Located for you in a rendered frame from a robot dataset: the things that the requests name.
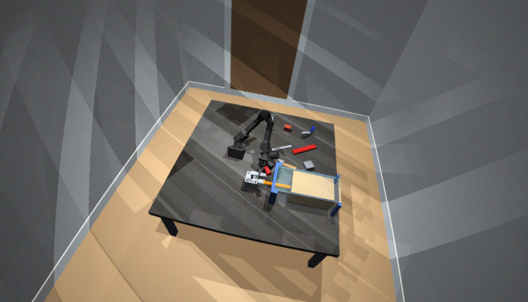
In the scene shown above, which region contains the clear-panelled rack with blue uprights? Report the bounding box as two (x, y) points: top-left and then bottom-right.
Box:
(271, 162), (342, 217)

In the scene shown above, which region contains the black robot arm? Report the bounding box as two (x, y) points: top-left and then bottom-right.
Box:
(233, 109), (280, 170)

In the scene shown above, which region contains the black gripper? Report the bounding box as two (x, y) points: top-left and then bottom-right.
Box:
(257, 156), (268, 175)

